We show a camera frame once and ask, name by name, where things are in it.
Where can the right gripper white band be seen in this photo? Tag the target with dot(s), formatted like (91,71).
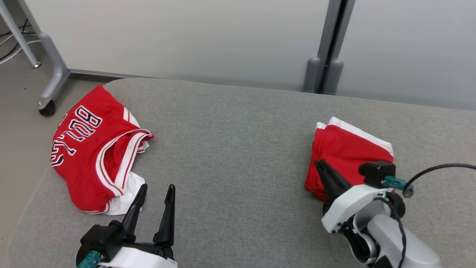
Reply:
(349,204)

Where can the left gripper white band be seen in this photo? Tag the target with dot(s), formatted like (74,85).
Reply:
(141,260)

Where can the red shorts white stripe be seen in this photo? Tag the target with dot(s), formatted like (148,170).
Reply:
(346,152)

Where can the red Bulls jersey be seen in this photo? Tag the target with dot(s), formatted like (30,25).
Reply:
(85,167)

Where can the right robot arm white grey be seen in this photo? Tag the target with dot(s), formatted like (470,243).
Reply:
(390,238)

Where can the grey table leg with caster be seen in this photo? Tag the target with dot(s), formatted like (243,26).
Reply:
(55,63)

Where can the thin grey metal leg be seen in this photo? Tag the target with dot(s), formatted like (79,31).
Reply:
(18,33)

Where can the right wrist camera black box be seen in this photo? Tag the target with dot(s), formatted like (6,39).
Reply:
(375,173)

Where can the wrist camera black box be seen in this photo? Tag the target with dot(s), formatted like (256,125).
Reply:
(375,173)
(100,236)

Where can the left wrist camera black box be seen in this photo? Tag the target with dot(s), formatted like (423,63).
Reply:
(100,236)

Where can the grey cylindrical post foot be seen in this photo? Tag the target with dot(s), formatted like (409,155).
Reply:
(311,76)
(334,78)

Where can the grey partition base rail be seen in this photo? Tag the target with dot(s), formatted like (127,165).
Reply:
(167,77)

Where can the grey partition post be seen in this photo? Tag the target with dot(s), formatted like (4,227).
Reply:
(333,29)

